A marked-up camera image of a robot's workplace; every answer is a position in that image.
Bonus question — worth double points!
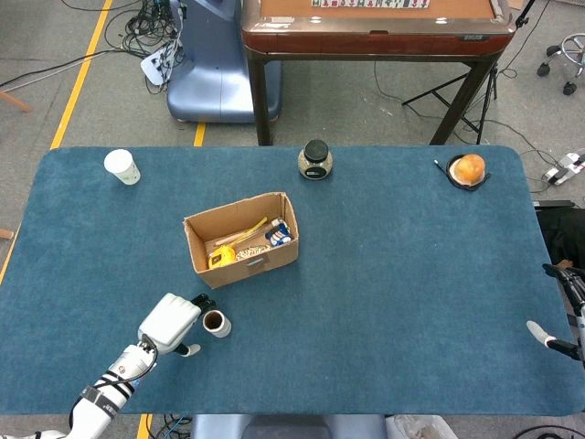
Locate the chrome wheeled stool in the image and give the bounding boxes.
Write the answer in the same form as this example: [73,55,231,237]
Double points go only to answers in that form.
[537,34,585,96]

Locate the white floor power strip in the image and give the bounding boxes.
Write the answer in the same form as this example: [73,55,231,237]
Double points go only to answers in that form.
[542,153,585,187]

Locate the white power strip with plugs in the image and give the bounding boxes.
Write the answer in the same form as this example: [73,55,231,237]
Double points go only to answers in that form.
[140,48,174,86]

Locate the wooden stick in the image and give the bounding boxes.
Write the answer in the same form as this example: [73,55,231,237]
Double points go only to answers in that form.
[217,230,250,247]

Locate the face-up mahjong tile row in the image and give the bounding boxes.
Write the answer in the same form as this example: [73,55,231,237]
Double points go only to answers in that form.
[312,0,431,9]

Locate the brown mahjong table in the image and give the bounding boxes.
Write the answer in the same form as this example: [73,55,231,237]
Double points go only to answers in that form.
[240,0,517,146]

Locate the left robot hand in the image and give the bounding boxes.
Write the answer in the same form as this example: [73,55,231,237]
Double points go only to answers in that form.
[136,292,218,358]

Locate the blue white packet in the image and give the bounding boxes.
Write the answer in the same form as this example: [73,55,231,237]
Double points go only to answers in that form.
[264,219,293,249]

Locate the wooden bead mat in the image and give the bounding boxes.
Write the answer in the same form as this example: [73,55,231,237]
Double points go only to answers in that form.
[235,244,271,262]

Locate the white plastic bag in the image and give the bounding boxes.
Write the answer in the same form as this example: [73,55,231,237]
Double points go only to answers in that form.
[386,413,458,439]

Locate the small white brown cup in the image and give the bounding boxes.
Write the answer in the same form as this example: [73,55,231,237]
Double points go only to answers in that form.
[202,309,232,339]

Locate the blue table mat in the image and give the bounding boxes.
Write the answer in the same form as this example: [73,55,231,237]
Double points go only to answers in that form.
[0,145,578,417]

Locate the black cable tangle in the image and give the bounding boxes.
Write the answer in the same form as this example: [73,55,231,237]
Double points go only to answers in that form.
[104,0,185,60]

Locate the yellow tape measure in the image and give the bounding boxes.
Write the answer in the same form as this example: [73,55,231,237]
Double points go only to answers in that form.
[207,216,269,271]

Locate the black tripod stand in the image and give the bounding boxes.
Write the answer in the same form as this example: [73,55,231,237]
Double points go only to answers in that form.
[401,0,538,145]

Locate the grey-blue robot torso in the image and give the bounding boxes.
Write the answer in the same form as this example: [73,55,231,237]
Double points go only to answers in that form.
[189,413,389,439]

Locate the glass jar black lid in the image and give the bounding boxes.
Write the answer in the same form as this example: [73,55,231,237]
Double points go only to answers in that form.
[297,139,334,180]

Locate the open cardboard box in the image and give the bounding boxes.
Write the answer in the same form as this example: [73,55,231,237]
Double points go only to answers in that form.
[182,191,301,290]

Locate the white paper cup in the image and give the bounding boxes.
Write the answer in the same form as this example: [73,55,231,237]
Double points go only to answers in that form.
[102,148,142,186]

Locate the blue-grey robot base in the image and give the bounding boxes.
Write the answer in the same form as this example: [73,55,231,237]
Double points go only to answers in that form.
[166,0,282,123]

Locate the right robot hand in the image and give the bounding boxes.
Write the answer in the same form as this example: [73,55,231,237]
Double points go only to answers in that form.
[526,262,585,362]

